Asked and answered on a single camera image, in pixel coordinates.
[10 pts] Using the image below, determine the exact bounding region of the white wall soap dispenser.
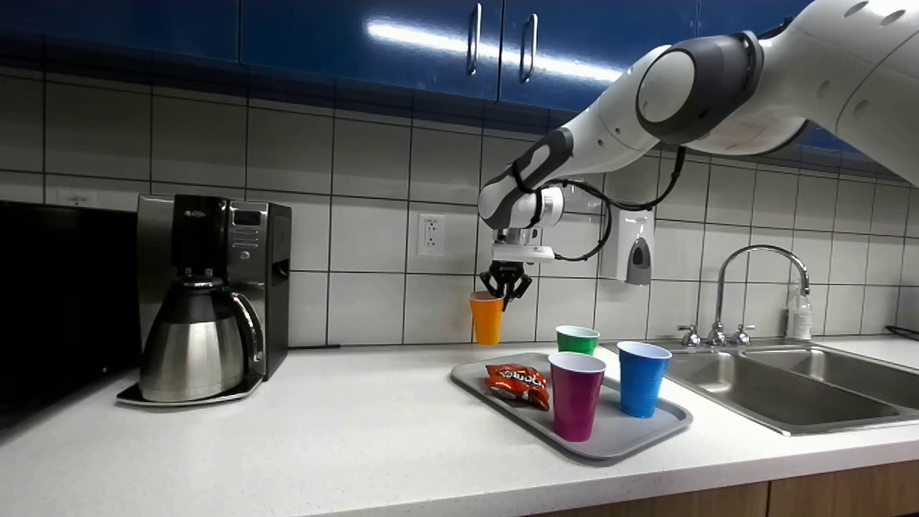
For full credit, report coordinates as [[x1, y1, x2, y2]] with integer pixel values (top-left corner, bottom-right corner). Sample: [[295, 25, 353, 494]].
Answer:
[[599, 206, 656, 287]]

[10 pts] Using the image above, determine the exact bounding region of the black steel coffee maker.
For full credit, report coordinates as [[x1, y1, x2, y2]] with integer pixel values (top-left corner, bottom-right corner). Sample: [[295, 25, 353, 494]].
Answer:
[[115, 193, 292, 409]]

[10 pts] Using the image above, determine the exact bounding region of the black microwave oven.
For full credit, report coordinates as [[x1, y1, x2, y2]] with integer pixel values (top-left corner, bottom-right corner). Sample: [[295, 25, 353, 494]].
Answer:
[[0, 197, 141, 425]]

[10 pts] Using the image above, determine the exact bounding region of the grey plastic tray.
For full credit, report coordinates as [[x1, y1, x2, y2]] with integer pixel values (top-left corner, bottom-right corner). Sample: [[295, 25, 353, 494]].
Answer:
[[448, 349, 694, 465]]

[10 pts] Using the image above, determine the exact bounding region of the wooden base cabinet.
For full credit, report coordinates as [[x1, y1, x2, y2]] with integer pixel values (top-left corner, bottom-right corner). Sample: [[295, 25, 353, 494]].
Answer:
[[534, 457, 919, 517]]

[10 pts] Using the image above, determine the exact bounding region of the blue upper cabinet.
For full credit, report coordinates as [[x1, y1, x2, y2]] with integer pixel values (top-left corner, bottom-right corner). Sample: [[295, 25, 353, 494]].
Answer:
[[0, 0, 919, 168]]

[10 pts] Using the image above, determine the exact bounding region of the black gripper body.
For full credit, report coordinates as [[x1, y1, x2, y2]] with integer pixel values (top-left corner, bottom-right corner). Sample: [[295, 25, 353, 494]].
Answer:
[[478, 259, 534, 290]]

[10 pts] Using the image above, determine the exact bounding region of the purple plastic cup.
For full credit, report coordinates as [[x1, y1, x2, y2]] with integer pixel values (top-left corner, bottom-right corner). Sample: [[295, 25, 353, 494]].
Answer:
[[546, 349, 608, 445]]

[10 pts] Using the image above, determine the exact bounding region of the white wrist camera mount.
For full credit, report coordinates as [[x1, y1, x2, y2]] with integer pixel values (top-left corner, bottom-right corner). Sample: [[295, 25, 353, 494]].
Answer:
[[490, 227, 556, 267]]

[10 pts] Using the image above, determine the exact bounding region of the blue plastic cup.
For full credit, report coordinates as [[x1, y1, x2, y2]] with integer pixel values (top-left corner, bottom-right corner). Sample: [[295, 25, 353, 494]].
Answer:
[[613, 338, 675, 420]]

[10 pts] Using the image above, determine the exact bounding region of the clear soap bottle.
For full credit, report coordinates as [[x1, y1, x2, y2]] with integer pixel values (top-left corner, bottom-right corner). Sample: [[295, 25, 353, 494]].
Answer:
[[784, 285, 816, 342]]

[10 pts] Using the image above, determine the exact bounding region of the orange plastic cup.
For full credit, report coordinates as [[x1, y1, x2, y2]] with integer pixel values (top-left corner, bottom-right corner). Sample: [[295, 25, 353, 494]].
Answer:
[[468, 292, 506, 348]]

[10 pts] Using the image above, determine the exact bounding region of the orange Doritos chip bag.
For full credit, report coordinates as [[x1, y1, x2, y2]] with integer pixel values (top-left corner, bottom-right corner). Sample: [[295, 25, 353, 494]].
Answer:
[[481, 358, 554, 414]]

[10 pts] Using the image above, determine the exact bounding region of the green plastic cup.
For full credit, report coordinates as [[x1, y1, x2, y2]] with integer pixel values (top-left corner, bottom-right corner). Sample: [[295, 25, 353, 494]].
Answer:
[[554, 325, 599, 358]]

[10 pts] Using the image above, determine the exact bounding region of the chrome gooseneck faucet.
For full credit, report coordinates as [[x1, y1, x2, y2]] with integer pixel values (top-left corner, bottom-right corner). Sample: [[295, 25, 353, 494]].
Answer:
[[712, 241, 816, 348]]

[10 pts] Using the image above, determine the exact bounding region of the steel coffee carafe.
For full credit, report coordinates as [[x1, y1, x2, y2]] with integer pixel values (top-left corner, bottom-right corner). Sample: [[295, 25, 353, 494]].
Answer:
[[137, 282, 266, 401]]

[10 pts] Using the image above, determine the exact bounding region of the white wall outlet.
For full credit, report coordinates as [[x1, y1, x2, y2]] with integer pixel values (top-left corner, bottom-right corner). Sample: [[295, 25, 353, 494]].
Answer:
[[415, 208, 448, 259]]

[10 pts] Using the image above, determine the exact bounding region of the stainless steel double sink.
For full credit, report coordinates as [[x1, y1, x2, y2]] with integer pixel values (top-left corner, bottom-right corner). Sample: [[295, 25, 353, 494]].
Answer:
[[669, 342, 919, 438]]

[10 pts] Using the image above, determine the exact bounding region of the silver cabinet door handle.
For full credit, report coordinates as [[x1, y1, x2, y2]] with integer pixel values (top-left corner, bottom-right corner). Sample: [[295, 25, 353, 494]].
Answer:
[[516, 12, 540, 85], [464, 0, 486, 79]]

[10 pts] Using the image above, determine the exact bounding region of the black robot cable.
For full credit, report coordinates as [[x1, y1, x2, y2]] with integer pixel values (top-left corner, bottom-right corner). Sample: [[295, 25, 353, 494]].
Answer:
[[513, 139, 688, 267]]

